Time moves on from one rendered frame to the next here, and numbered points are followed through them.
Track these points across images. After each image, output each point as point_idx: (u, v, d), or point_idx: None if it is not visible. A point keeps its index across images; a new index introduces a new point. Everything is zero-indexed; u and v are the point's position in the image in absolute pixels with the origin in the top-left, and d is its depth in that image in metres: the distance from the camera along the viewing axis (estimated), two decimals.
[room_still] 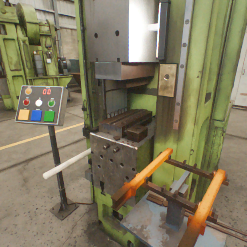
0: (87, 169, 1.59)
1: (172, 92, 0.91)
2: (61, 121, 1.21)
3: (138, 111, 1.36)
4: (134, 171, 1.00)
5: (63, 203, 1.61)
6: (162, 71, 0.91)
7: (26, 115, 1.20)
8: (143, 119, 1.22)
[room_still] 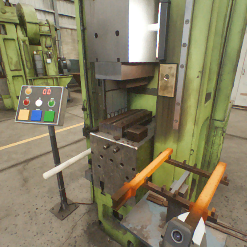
0: (87, 169, 1.59)
1: (172, 92, 0.91)
2: (61, 121, 1.21)
3: (138, 111, 1.36)
4: (134, 171, 1.00)
5: (63, 203, 1.61)
6: (162, 71, 0.91)
7: (26, 115, 1.20)
8: (143, 119, 1.22)
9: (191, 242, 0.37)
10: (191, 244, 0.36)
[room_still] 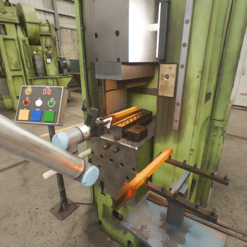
0: None
1: (172, 92, 0.91)
2: (61, 121, 1.21)
3: (138, 111, 1.36)
4: (134, 171, 1.00)
5: (63, 203, 1.61)
6: (162, 71, 0.91)
7: (26, 115, 1.20)
8: (143, 119, 1.22)
9: (102, 120, 0.95)
10: (101, 120, 0.95)
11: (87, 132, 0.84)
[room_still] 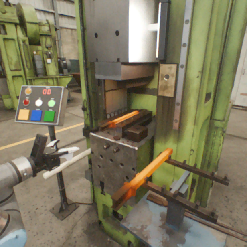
0: (87, 169, 1.59)
1: (172, 92, 0.91)
2: (61, 121, 1.21)
3: (138, 111, 1.36)
4: (134, 171, 1.00)
5: (63, 203, 1.61)
6: (162, 71, 0.91)
7: (26, 115, 1.20)
8: (143, 119, 1.22)
9: (56, 149, 0.74)
10: (54, 149, 0.73)
11: (27, 170, 0.62)
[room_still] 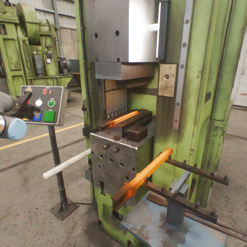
0: (87, 169, 1.59)
1: (172, 92, 0.91)
2: (61, 121, 1.21)
3: (138, 111, 1.36)
4: (134, 171, 1.00)
5: (63, 203, 1.61)
6: (162, 71, 0.91)
7: None
8: (143, 119, 1.22)
9: None
10: (33, 106, 0.98)
11: (18, 103, 0.85)
